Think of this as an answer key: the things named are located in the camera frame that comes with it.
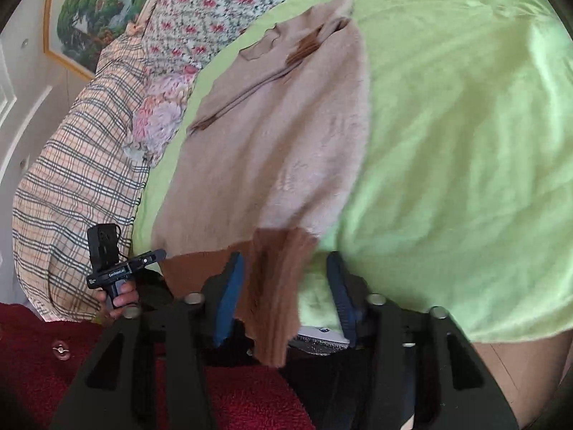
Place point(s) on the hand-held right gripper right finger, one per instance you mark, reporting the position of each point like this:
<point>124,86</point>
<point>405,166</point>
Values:
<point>340,291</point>

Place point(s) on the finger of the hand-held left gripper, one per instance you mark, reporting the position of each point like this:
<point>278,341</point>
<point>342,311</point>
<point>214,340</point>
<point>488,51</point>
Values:
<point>150,259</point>

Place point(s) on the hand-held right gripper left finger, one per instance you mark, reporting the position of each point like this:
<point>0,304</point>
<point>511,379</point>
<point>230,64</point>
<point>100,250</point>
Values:
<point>227,298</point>

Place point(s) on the beige knit sweater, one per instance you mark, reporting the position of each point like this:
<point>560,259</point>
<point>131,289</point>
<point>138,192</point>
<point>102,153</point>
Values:
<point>277,143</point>

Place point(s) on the person's left hand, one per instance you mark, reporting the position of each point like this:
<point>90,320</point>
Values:
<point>127,298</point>

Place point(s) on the plaid blanket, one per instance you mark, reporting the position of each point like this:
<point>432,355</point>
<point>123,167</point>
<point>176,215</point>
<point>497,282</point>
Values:
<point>76,179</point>

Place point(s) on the metal garment button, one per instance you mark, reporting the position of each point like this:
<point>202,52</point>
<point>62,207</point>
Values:
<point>61,350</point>

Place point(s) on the red fleece garment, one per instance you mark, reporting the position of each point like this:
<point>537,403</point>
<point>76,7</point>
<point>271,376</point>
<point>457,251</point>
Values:
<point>27,367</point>

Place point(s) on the floral ruffled pillow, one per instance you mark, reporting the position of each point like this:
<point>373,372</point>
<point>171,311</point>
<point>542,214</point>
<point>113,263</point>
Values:
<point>161,107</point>

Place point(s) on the white door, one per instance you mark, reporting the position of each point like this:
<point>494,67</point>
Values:
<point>15,98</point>

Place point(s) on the light green bed sheet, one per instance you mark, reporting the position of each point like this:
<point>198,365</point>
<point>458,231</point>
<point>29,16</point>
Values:
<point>447,143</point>

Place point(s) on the framed landscape painting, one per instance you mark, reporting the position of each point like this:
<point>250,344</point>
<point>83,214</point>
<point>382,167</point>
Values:
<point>94,9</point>

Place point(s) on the floral quilt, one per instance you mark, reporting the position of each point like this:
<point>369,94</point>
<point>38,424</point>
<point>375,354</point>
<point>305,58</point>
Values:
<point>210,4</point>

